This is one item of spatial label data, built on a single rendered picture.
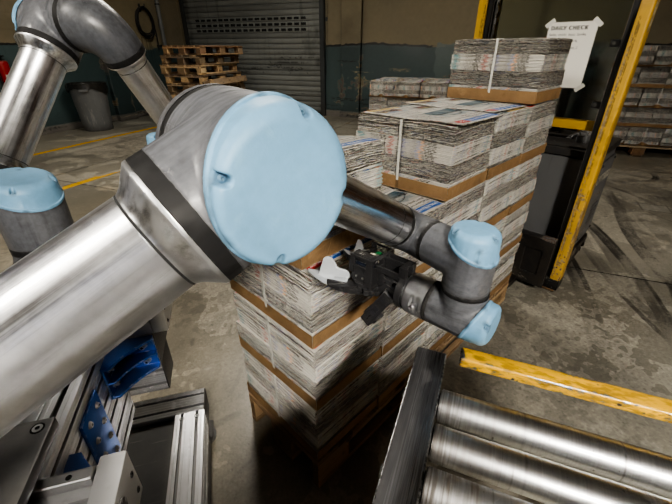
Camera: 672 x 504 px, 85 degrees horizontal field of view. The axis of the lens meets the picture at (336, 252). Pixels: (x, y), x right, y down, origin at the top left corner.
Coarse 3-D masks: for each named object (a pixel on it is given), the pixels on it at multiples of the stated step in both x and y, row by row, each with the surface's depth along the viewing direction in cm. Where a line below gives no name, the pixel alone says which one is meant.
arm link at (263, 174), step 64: (192, 128) 25; (256, 128) 22; (320, 128) 25; (128, 192) 24; (192, 192) 23; (256, 192) 24; (320, 192) 27; (64, 256) 23; (128, 256) 24; (192, 256) 24; (256, 256) 25; (0, 320) 22; (64, 320) 23; (128, 320) 25; (0, 384) 22; (64, 384) 25
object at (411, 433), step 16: (416, 352) 63; (432, 352) 63; (416, 368) 60; (432, 368) 60; (416, 384) 57; (432, 384) 57; (416, 400) 54; (432, 400) 54; (400, 416) 52; (416, 416) 52; (432, 416) 52; (400, 432) 50; (416, 432) 50; (400, 448) 48; (416, 448) 48; (384, 464) 46; (400, 464) 46; (416, 464) 46; (384, 480) 44; (400, 480) 44; (416, 480) 44; (384, 496) 43; (400, 496) 43; (416, 496) 43
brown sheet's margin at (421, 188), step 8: (384, 176) 128; (392, 176) 125; (480, 176) 128; (384, 184) 129; (392, 184) 127; (400, 184) 124; (408, 184) 122; (416, 184) 120; (424, 184) 118; (464, 184) 120; (472, 184) 125; (416, 192) 121; (424, 192) 119; (432, 192) 117; (440, 192) 115; (448, 192) 114; (456, 192) 118; (448, 200) 116
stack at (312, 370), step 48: (384, 192) 125; (480, 192) 134; (288, 288) 89; (240, 336) 123; (288, 336) 98; (336, 336) 96; (384, 336) 118; (432, 336) 149; (336, 384) 106; (384, 384) 129; (288, 432) 123; (336, 432) 116
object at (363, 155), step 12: (348, 144) 79; (360, 144) 80; (372, 144) 83; (348, 156) 78; (360, 156) 81; (372, 156) 84; (348, 168) 79; (360, 168) 83; (372, 168) 86; (360, 180) 84; (372, 180) 87; (336, 228) 82
